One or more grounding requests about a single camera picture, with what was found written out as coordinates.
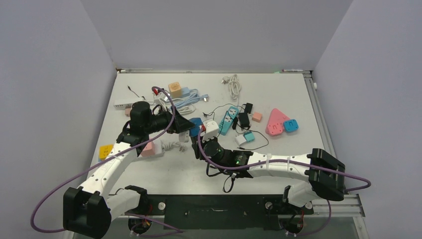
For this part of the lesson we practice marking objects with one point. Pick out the pink cube socket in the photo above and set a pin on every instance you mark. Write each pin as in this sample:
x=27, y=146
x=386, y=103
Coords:
x=149, y=150

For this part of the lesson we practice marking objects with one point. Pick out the large black power adapter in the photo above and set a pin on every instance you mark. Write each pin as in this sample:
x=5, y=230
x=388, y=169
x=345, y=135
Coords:
x=243, y=120

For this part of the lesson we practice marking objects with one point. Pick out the white charger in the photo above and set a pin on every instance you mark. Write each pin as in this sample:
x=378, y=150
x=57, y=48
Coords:
x=184, y=137

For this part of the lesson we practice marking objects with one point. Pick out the pink triangular socket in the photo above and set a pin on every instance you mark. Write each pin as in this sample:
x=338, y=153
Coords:
x=275, y=124

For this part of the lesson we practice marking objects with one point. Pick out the white long power strip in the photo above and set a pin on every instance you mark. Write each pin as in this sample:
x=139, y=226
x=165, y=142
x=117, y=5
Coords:
x=122, y=104

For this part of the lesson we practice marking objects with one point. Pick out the salmon pink usb charger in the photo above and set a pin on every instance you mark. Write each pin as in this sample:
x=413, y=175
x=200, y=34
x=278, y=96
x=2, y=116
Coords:
x=257, y=117

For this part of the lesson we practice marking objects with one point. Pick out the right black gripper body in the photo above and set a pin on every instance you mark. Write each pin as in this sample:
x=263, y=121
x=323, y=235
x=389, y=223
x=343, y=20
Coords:
x=199, y=155

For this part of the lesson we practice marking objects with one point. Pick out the light blue power strip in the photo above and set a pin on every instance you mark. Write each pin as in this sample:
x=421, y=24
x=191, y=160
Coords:
x=185, y=92

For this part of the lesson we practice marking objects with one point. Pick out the teal usb charger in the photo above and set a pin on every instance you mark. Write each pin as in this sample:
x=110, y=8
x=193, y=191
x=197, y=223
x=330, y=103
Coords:
x=249, y=136

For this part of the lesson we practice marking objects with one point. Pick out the blue square plug adapter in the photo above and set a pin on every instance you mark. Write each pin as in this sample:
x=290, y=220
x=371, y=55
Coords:
x=290, y=125

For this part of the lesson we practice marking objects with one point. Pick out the orange cube socket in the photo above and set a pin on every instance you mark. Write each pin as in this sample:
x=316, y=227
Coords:
x=175, y=90

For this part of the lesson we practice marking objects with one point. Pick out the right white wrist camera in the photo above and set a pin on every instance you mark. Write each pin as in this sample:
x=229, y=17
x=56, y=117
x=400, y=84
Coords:
x=211, y=130

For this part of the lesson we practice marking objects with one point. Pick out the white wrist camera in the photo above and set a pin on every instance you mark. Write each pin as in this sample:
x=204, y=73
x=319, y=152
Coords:
x=211, y=130
x=161, y=98

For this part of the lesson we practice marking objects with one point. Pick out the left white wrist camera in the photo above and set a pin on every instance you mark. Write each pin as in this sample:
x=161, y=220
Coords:
x=161, y=98

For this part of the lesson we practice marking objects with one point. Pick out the teal power strip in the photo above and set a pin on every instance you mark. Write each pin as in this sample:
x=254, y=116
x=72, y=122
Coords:
x=227, y=121

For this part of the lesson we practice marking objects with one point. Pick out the yellow socket block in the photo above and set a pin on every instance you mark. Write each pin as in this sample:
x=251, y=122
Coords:
x=104, y=151

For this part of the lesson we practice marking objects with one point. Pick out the blue white small adapter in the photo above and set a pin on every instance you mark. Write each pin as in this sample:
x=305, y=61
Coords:
x=198, y=125

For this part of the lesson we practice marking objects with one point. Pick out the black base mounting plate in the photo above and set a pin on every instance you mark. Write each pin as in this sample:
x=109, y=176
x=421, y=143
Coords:
x=220, y=212

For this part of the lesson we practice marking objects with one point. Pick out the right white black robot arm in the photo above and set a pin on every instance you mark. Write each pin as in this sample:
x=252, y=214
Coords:
x=317, y=175

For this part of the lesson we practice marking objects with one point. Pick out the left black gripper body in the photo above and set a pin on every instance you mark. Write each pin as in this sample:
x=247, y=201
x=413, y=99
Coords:
x=172, y=128

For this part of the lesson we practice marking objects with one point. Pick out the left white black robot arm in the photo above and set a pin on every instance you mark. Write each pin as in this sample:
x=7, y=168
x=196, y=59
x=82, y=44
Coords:
x=89, y=209

